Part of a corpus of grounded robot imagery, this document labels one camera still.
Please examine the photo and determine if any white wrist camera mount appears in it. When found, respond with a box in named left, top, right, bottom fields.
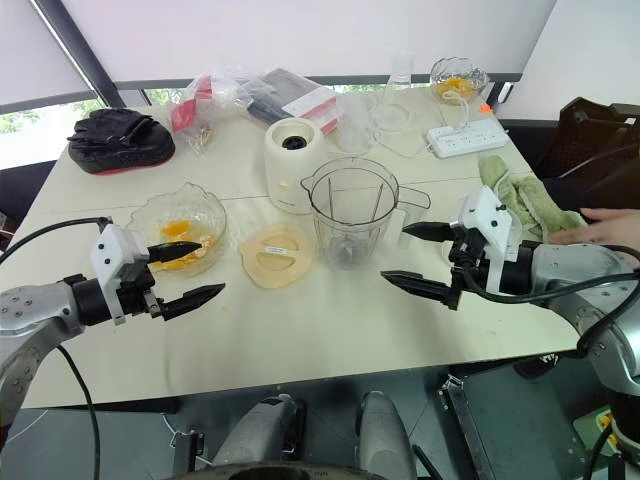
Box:
left=89, top=224, right=151, bottom=327
left=449, top=185, right=522, bottom=294

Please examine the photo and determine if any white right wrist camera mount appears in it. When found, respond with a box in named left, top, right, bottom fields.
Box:
left=449, top=185, right=522, bottom=294

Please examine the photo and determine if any plastic bag with red pack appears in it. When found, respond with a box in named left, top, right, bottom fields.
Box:
left=166, top=73, right=242, bottom=152

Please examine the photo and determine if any bagged black package red label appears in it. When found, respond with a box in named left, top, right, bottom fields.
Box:
left=238, top=66, right=347, bottom=137

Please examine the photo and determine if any clear glass bowl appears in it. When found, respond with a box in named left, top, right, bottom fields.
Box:
left=129, top=181, right=229, bottom=277

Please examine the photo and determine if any white power cord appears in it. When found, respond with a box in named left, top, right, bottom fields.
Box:
left=368, top=93, right=482, bottom=158

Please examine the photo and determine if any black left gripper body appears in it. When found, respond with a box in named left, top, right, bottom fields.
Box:
left=115, top=245, right=167, bottom=321

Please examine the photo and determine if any glass bowl with foil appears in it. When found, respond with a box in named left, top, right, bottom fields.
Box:
left=429, top=55, right=491, bottom=105

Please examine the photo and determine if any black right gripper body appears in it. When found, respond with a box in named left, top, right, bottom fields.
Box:
left=446, top=222, right=494, bottom=309

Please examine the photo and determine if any beige blender lid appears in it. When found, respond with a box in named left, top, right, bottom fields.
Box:
left=238, top=223, right=314, bottom=291

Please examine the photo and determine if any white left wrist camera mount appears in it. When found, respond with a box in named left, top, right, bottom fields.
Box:
left=89, top=224, right=151, bottom=327

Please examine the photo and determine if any dark window frame bar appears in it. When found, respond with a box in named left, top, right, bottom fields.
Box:
left=33, top=0, right=117, bottom=110

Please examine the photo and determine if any white power strip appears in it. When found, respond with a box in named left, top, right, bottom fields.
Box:
left=426, top=118, right=509, bottom=161

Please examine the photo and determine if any black metal table bracket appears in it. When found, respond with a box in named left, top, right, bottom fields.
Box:
left=168, top=428, right=207, bottom=472
left=433, top=373, right=497, bottom=480

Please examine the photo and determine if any green towel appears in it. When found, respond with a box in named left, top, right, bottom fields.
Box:
left=478, top=155, right=587, bottom=242

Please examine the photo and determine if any clear plastic bag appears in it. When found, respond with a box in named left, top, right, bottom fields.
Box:
left=333, top=93, right=382, bottom=154

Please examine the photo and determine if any cream blender base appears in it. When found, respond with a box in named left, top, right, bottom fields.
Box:
left=263, top=116, right=327, bottom=217

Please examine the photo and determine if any clear blender jar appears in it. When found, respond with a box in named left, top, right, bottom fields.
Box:
left=299, top=155, right=433, bottom=272

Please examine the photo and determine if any person bare hand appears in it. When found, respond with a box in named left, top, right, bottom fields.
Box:
left=549, top=206, right=640, bottom=262

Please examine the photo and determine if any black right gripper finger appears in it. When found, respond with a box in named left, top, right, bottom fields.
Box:
left=380, top=270, right=454, bottom=306
left=401, top=222, right=456, bottom=245

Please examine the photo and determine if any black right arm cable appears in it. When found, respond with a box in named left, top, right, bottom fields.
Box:
left=462, top=262, right=640, bottom=480

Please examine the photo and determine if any dark brown plastic crate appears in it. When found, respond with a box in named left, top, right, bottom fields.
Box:
left=538, top=96, right=640, bottom=182

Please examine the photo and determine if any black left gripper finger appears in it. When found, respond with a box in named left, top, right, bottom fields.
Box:
left=147, top=241, right=203, bottom=264
left=161, top=282, right=227, bottom=322

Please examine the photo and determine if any grey rounded shape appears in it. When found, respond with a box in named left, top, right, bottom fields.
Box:
left=358, top=389, right=418, bottom=480
left=213, top=393, right=307, bottom=474

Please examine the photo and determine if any clear plastic bottle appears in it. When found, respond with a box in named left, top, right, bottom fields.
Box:
left=382, top=49, right=417, bottom=122

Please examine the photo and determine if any black leather bag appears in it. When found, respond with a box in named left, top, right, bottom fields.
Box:
left=65, top=106, right=177, bottom=177

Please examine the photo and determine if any black shoe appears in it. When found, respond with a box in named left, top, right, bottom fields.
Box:
left=513, top=351, right=562, bottom=380

